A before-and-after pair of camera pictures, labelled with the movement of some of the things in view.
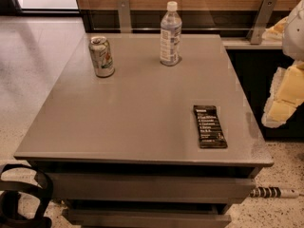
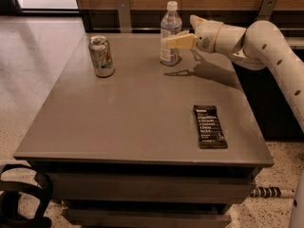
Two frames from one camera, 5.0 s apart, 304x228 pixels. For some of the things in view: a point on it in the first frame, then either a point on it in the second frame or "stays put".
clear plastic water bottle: x=171 y=36 stays put
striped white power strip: x=273 y=192 stays put
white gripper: x=294 y=35 -> x=209 y=34
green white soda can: x=102 y=57 stays put
